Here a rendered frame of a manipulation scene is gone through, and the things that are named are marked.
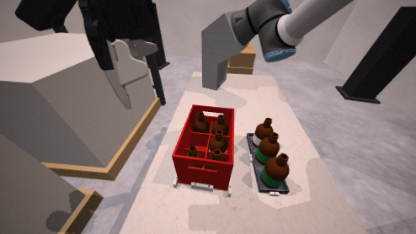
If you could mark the red bottle crate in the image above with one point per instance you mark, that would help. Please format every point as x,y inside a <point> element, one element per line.
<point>219,179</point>

